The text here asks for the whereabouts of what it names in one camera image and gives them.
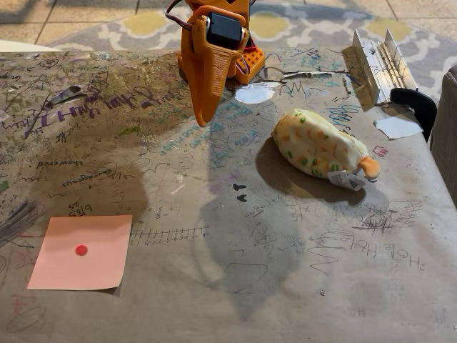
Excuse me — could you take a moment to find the yellow patterned plush toy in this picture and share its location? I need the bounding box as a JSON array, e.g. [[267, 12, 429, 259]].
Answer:
[[271, 108, 381, 192]]

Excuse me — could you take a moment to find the grey yellow patterned rug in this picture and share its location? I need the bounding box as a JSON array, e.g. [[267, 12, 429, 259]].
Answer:
[[46, 0, 457, 104]]

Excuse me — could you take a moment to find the white paper scrap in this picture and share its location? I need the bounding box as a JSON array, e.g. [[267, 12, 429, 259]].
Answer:
[[373, 116, 424, 140]]

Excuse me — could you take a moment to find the brown scribbled paper table cover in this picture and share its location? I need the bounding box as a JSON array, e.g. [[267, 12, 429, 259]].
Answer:
[[0, 45, 457, 343]]

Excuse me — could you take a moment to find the pink sticky note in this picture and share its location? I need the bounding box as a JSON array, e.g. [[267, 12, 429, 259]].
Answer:
[[26, 214, 134, 291]]

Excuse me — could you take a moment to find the grey upholstered seat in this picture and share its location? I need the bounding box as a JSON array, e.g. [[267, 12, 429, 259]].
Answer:
[[429, 64, 457, 212]]

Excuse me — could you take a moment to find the servo wire bundle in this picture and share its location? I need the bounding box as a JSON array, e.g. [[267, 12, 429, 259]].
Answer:
[[164, 0, 196, 34]]

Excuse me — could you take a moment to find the aluminium channel rail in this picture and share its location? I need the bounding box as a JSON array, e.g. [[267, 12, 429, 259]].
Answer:
[[351, 28, 418, 106]]

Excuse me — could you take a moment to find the black clamp handle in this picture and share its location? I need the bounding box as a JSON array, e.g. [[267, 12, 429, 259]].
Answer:
[[389, 87, 438, 142]]

